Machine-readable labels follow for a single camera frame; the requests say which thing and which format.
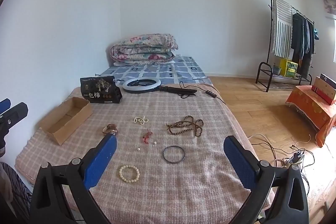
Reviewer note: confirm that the pink plaid blanket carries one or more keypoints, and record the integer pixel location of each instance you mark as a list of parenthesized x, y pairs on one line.
[(170, 187)]

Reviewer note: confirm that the folded floral quilt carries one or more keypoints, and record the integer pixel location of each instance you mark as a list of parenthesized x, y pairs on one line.
[(143, 49)]

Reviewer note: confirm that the black metal clothes rack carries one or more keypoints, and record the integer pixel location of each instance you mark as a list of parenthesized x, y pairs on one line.
[(270, 16)]

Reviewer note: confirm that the orange box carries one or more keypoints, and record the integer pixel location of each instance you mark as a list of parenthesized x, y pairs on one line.
[(309, 108)]

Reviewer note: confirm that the cream gift box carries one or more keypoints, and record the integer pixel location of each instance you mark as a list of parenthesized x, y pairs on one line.
[(324, 91)]

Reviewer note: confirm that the white power strip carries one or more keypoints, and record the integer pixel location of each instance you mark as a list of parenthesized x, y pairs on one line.
[(295, 158)]

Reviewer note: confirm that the person's striped clothing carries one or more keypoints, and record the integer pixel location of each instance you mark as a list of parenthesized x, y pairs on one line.
[(15, 192)]

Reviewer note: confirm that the yellow box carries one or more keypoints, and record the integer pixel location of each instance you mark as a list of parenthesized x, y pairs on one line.
[(288, 68)]

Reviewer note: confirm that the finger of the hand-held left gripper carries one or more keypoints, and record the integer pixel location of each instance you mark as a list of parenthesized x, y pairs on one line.
[(15, 111), (4, 106)]

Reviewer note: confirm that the small teal hanging bag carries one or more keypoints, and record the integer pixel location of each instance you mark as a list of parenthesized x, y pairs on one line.
[(316, 34)]

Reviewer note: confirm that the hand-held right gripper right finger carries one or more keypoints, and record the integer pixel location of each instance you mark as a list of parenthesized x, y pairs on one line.
[(239, 161)]

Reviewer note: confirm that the window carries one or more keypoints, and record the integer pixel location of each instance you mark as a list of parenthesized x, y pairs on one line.
[(334, 40)]

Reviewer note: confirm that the small grey pot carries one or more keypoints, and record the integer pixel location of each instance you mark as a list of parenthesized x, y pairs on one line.
[(276, 69)]

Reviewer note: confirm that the brown cardboard box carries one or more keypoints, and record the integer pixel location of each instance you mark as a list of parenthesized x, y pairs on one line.
[(65, 119)]

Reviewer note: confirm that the black snack bag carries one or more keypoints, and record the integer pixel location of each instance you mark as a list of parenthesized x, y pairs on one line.
[(101, 90)]

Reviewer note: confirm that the black bangle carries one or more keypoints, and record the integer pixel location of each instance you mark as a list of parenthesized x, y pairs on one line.
[(163, 154)]

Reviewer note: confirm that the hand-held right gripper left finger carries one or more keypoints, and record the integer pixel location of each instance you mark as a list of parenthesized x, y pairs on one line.
[(101, 161)]

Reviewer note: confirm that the blue patterned bed sheet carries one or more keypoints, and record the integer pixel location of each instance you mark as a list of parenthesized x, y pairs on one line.
[(168, 71)]

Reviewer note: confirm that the striped hanging towel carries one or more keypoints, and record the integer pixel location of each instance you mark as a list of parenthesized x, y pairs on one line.
[(282, 29)]

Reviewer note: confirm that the dark hanging clothes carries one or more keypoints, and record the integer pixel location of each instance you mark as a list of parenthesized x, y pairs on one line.
[(299, 37)]

